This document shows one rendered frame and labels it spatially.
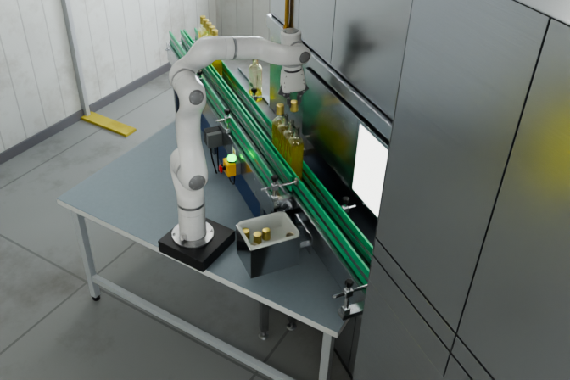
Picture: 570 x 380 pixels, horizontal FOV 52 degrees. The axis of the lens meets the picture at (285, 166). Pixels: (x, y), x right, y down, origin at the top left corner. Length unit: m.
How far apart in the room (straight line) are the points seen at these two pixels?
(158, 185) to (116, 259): 0.86
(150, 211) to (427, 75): 1.99
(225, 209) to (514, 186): 2.02
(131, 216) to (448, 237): 1.95
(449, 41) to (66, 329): 2.83
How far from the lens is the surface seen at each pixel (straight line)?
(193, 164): 2.40
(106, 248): 3.96
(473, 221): 1.23
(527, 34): 1.04
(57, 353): 3.46
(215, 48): 2.23
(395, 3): 2.01
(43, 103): 5.07
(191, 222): 2.60
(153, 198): 3.06
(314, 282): 2.60
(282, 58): 2.30
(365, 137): 2.25
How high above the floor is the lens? 2.61
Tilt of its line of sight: 35 degrees down
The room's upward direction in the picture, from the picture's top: 2 degrees clockwise
